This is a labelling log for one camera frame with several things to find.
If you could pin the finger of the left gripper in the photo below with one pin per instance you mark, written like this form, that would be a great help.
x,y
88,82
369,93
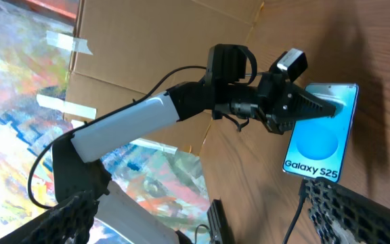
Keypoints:
x,y
304,105

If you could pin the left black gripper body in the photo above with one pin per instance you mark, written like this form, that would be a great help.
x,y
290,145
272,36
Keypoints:
x,y
275,102

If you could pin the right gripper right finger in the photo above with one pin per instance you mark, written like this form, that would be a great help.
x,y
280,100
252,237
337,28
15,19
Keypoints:
x,y
340,215

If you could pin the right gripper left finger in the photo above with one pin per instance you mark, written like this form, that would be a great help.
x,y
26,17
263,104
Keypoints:
x,y
53,223

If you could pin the Galaxy smartphone cyan screen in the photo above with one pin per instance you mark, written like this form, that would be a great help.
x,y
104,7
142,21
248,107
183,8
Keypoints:
x,y
317,147

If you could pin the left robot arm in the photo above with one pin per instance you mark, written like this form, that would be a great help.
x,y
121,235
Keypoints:
x,y
79,174

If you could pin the brown cardboard box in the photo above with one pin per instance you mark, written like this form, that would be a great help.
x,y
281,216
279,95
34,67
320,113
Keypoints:
x,y
140,47

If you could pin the colourful painted floor mat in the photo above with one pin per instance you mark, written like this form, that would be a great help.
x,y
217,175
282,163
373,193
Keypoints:
x,y
169,185

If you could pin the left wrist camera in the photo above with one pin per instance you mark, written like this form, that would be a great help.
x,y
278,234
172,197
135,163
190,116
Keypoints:
x,y
292,64

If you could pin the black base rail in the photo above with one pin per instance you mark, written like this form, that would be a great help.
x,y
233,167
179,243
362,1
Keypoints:
x,y
219,228

